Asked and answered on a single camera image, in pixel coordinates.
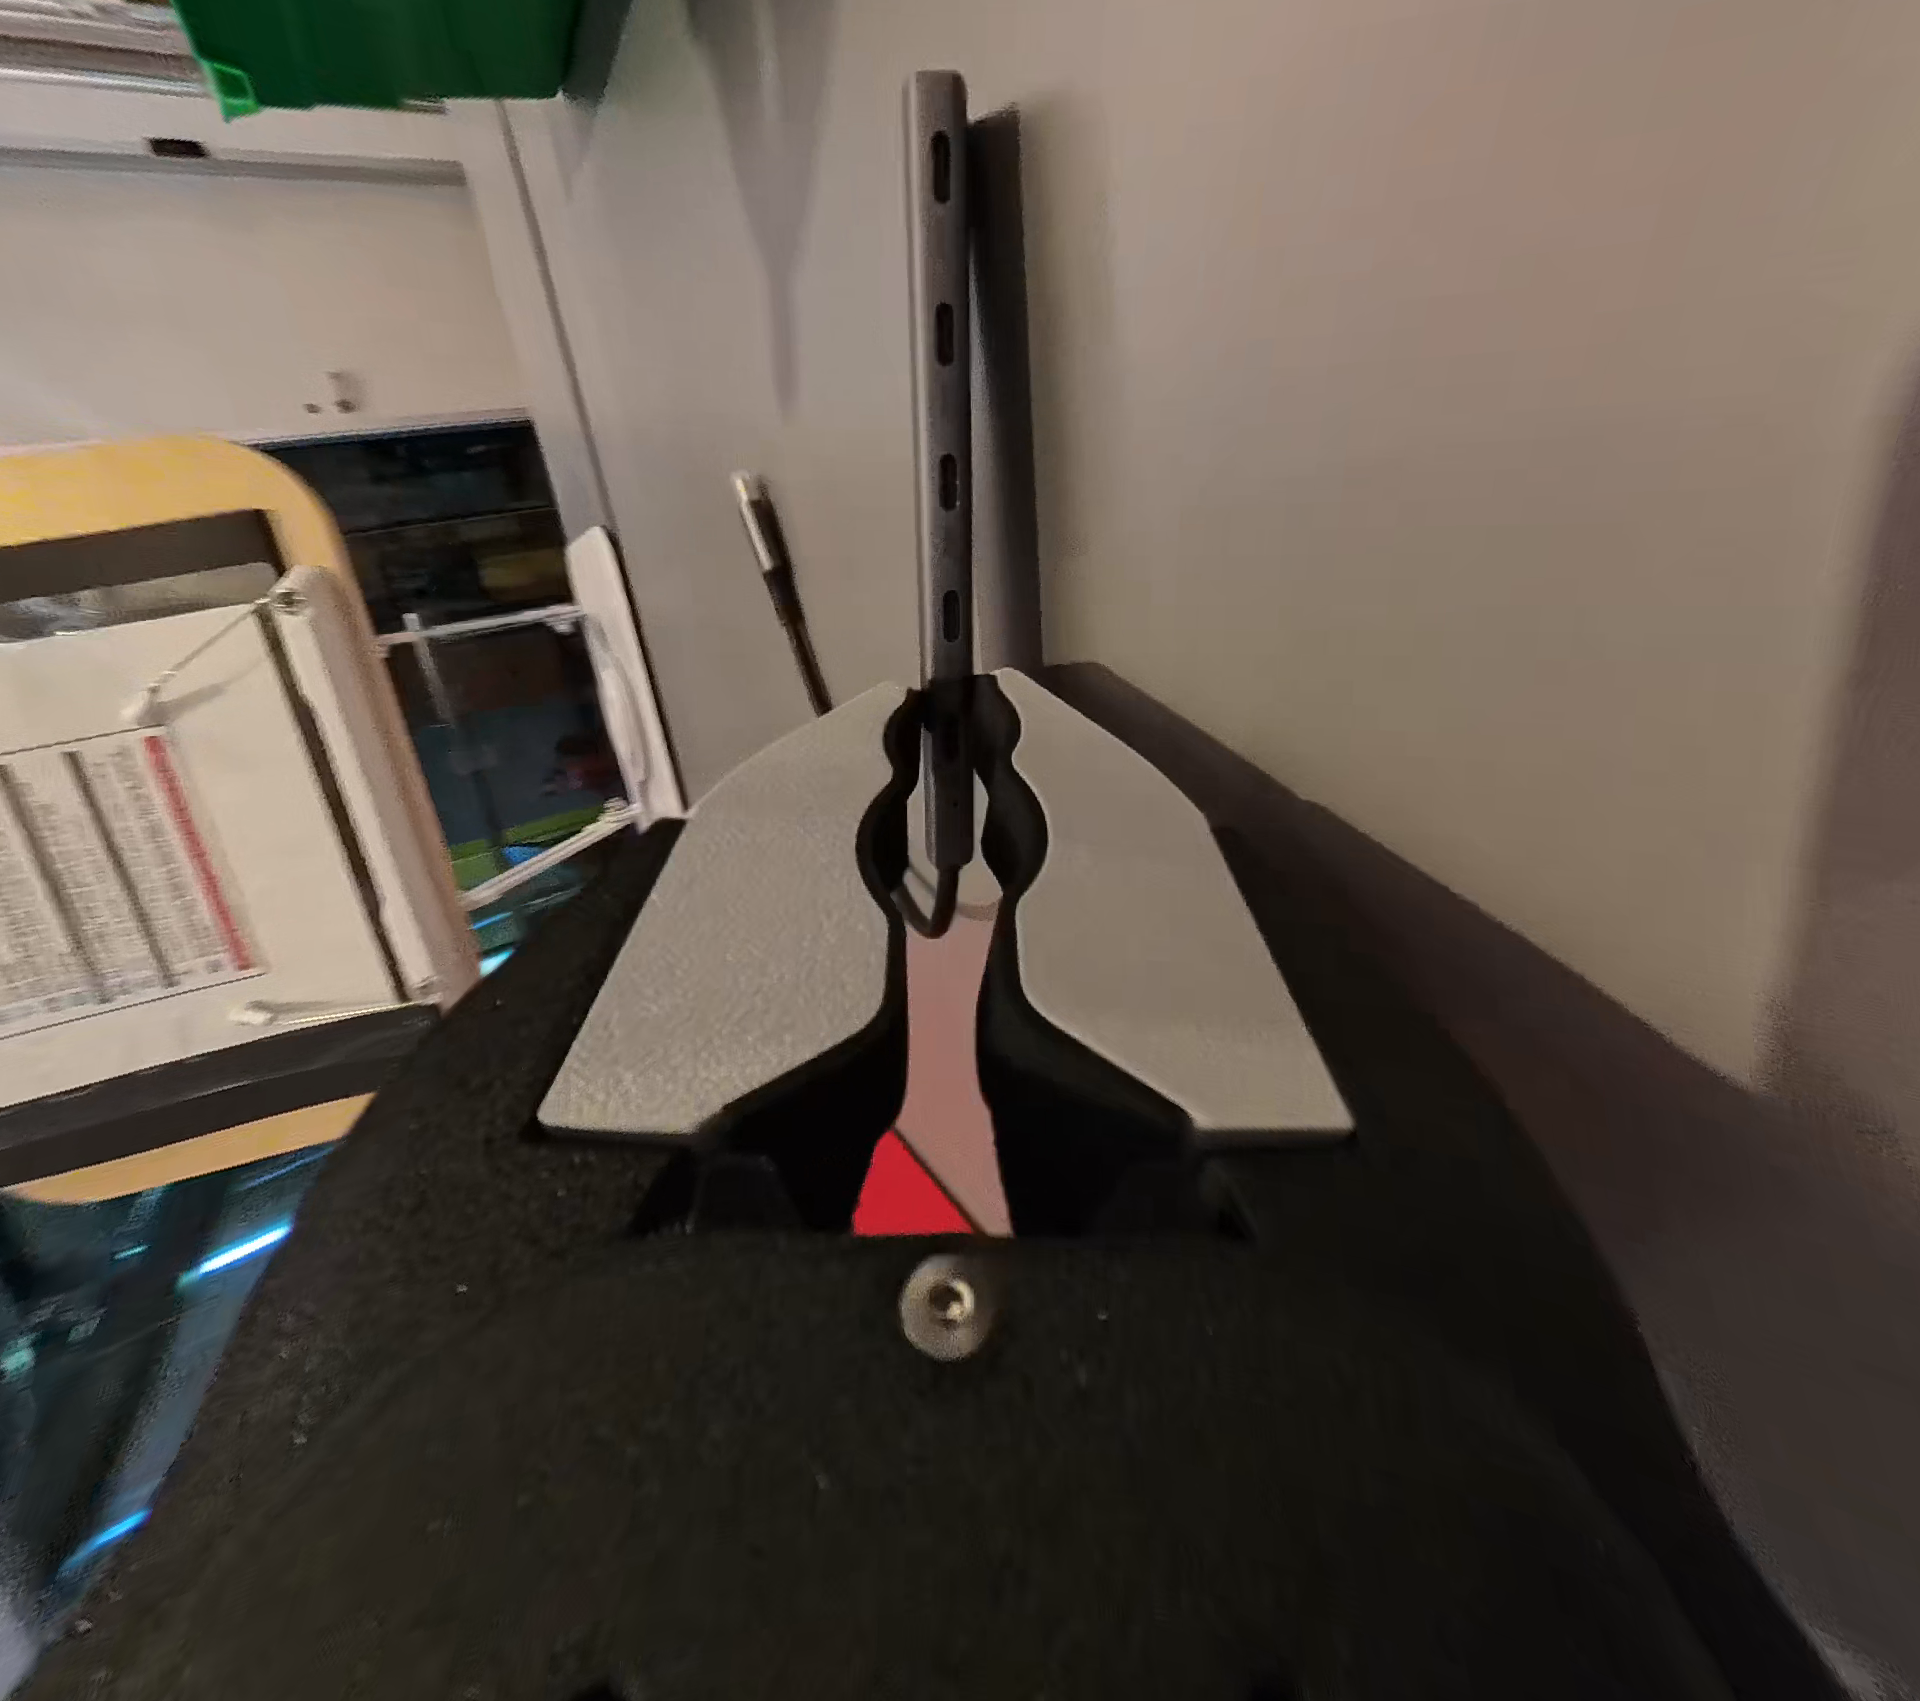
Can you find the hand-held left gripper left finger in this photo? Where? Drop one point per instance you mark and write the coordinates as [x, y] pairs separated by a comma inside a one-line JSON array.
[[719, 981]]

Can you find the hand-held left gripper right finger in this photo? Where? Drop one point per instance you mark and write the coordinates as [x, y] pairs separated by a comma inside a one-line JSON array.
[[1171, 981]]

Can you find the red plastic bin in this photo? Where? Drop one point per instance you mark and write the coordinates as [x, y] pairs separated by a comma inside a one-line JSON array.
[[902, 1199]]

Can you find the white moulded tray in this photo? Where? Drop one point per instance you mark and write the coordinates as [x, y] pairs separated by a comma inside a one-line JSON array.
[[616, 651]]

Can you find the printed instruction sheet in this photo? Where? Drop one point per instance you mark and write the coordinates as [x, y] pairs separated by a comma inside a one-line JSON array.
[[121, 877]]

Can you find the wooden board with clear cover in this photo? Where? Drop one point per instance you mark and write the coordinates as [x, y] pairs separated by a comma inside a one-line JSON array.
[[152, 487]]

